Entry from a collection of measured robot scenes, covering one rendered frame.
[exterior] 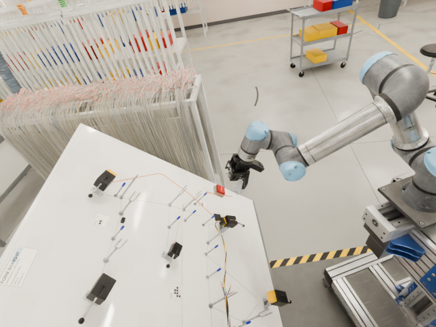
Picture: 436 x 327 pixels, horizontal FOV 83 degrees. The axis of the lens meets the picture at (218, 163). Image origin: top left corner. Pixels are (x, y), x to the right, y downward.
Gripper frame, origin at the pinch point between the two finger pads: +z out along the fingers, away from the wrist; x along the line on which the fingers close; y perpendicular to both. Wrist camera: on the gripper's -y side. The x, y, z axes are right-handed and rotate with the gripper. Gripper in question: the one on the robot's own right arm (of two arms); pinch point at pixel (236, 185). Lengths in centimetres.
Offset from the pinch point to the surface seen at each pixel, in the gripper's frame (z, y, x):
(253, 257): 26.7, -8.6, 24.8
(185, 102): -3, 13, -58
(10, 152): 168, 174, -192
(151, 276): 4, 41, 31
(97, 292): -13, 55, 37
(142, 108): 8, 36, -66
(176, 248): 0.5, 31.7, 24.2
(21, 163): 185, 167, -188
